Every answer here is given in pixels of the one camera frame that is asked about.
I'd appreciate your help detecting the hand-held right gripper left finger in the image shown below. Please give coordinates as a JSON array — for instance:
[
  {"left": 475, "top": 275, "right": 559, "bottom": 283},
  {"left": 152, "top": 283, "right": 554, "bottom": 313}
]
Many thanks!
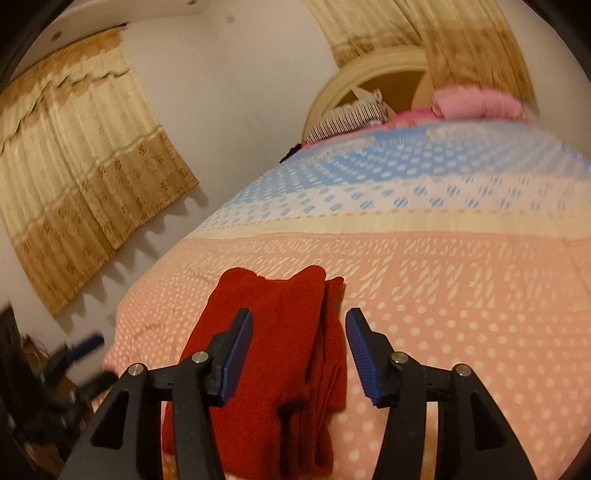
[{"left": 60, "top": 308, "right": 254, "bottom": 480}]

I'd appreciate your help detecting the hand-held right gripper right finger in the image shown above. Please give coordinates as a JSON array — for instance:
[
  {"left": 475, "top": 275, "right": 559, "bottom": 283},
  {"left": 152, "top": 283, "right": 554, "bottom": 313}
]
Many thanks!
[{"left": 345, "top": 308, "right": 539, "bottom": 480}]

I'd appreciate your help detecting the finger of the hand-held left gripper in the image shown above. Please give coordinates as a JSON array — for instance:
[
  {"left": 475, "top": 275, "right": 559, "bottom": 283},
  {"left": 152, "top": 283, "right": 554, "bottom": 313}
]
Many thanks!
[
  {"left": 78, "top": 370, "right": 118, "bottom": 398},
  {"left": 55, "top": 335, "right": 105, "bottom": 367}
]

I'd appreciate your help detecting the red knitted embroidered sweater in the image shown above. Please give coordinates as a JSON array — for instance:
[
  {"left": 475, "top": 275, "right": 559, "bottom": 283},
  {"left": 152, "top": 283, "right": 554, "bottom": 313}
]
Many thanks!
[{"left": 161, "top": 265, "right": 348, "bottom": 480}]

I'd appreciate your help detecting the polka dot bedspread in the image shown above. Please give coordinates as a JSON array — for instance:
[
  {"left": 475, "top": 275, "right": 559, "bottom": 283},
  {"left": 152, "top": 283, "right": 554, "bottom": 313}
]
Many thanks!
[{"left": 92, "top": 117, "right": 591, "bottom": 480}]

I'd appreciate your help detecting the wide beige floral curtain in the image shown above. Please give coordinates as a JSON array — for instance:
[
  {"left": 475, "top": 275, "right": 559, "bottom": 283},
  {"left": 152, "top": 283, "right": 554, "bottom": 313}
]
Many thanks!
[{"left": 0, "top": 28, "right": 200, "bottom": 317}]

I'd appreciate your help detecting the striped pillow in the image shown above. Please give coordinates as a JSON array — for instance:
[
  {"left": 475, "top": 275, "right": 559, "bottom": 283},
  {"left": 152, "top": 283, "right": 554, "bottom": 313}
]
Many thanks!
[{"left": 305, "top": 90, "right": 389, "bottom": 144}]

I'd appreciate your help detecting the pink bed sheet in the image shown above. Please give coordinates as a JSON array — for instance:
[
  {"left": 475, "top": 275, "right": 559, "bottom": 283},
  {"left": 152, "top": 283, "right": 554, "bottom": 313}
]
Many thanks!
[{"left": 388, "top": 108, "right": 439, "bottom": 131}]

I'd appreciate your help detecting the cream wooden headboard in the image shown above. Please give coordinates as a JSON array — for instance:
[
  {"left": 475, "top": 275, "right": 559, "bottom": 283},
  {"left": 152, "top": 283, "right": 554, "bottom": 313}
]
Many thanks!
[{"left": 302, "top": 46, "right": 444, "bottom": 139}]

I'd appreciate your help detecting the pink pillow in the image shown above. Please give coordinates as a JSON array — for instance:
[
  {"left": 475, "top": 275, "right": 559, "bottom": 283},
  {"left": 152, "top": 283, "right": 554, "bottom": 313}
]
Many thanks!
[{"left": 431, "top": 85, "right": 525, "bottom": 121}]

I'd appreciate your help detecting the narrow beige floral curtain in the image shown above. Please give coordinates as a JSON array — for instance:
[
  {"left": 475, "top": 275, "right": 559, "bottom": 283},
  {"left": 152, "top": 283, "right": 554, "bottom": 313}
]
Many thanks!
[{"left": 305, "top": 0, "right": 428, "bottom": 69}]

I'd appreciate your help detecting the long beige floral curtain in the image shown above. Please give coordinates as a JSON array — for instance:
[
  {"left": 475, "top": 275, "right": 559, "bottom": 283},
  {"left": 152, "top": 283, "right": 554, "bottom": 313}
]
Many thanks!
[{"left": 402, "top": 0, "right": 536, "bottom": 100}]

